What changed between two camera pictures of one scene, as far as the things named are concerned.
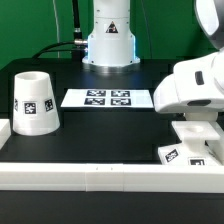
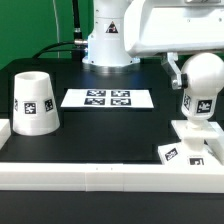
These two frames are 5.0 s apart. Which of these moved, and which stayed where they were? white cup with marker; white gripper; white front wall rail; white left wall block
Moved: white gripper
Stayed: white cup with marker; white left wall block; white front wall rail
